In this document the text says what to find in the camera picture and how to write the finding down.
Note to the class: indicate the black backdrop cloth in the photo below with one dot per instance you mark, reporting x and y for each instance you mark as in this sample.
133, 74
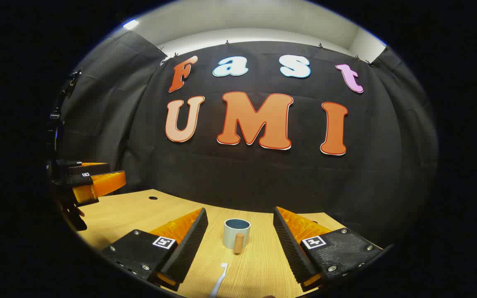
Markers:
263, 182

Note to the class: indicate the wooden desktop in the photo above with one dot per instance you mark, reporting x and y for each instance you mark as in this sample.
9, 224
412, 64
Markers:
238, 273

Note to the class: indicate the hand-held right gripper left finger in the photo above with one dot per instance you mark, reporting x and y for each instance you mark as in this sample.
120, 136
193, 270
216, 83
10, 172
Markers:
195, 236

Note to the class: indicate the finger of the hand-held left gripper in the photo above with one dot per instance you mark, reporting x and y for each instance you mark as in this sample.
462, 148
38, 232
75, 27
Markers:
106, 184
93, 168

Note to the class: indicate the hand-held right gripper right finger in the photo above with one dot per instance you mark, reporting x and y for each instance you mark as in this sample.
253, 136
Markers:
286, 240

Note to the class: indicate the white toothbrush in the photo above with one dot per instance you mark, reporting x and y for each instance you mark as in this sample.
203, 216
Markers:
220, 279

